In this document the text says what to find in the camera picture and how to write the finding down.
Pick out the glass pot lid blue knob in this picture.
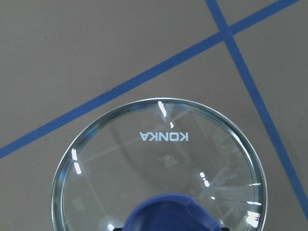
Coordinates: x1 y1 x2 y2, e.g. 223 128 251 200
51 98 267 231

